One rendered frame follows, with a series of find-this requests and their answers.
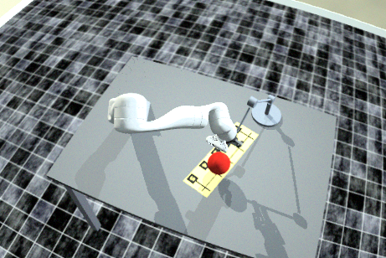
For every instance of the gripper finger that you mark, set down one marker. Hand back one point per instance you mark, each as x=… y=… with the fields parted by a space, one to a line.
x=238 y=143

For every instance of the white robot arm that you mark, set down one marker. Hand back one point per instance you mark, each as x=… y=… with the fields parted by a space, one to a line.
x=130 y=116

